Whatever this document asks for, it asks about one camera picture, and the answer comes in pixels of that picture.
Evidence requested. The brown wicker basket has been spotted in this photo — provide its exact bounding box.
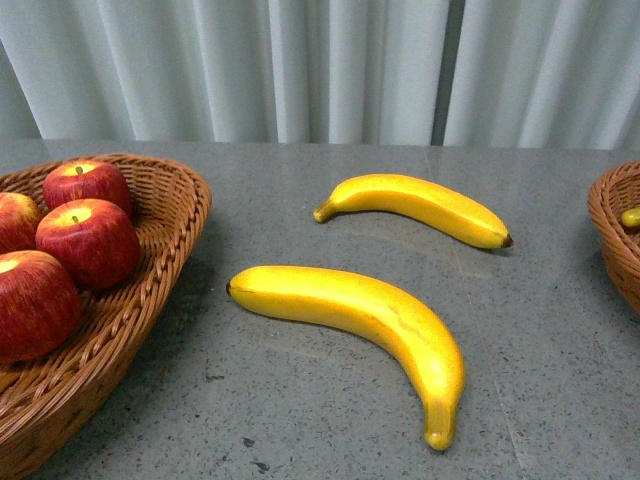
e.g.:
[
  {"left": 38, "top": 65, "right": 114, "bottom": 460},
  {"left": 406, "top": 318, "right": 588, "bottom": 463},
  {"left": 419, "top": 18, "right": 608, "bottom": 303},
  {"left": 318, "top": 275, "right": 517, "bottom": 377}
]
[
  {"left": 1, "top": 153, "right": 212, "bottom": 479},
  {"left": 587, "top": 160, "right": 639, "bottom": 312}
]

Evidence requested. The right brown wicker basket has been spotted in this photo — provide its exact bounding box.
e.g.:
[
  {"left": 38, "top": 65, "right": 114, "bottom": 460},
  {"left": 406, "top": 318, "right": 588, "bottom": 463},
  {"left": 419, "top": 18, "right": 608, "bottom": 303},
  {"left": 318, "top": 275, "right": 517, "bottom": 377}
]
[{"left": 587, "top": 160, "right": 639, "bottom": 312}]

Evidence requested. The far yellow banana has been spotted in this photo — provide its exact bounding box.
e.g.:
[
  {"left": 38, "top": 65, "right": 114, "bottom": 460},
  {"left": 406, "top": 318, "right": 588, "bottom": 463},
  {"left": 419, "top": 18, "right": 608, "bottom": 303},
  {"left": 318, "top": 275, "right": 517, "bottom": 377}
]
[{"left": 313, "top": 173, "right": 513, "bottom": 250}]

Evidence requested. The left brown wicker basket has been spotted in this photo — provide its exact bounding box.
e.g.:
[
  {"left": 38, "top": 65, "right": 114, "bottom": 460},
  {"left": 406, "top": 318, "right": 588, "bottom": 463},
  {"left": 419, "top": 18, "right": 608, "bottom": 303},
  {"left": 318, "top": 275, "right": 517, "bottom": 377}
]
[{"left": 1, "top": 153, "right": 212, "bottom": 479}]

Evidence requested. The near yellow banana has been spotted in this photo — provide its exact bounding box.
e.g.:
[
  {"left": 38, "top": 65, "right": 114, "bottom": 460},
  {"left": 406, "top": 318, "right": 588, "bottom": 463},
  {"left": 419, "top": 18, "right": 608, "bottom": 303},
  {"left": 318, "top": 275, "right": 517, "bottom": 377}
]
[{"left": 226, "top": 265, "right": 465, "bottom": 451}]

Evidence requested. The large red yellow apple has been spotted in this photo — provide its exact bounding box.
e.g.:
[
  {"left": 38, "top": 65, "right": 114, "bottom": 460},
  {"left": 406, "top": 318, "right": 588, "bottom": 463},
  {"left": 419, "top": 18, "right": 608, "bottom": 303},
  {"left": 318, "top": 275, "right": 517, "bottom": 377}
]
[{"left": 1, "top": 250, "right": 82, "bottom": 364}]

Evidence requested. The red apple with stem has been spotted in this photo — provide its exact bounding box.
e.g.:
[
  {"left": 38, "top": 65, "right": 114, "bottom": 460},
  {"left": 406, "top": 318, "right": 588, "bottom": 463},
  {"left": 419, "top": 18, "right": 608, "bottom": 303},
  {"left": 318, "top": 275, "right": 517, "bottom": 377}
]
[{"left": 43, "top": 158, "right": 133, "bottom": 218}]

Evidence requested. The white pleated curtain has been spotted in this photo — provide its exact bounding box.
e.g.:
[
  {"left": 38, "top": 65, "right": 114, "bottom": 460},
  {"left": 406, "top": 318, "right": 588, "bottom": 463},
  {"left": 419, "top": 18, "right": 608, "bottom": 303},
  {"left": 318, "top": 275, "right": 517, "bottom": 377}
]
[{"left": 1, "top": 1, "right": 639, "bottom": 150}]

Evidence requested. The yellow banana in basket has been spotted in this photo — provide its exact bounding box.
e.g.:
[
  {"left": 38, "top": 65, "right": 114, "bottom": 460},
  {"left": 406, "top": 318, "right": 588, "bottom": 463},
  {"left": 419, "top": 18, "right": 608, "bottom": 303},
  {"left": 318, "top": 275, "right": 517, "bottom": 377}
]
[{"left": 620, "top": 206, "right": 640, "bottom": 229}]

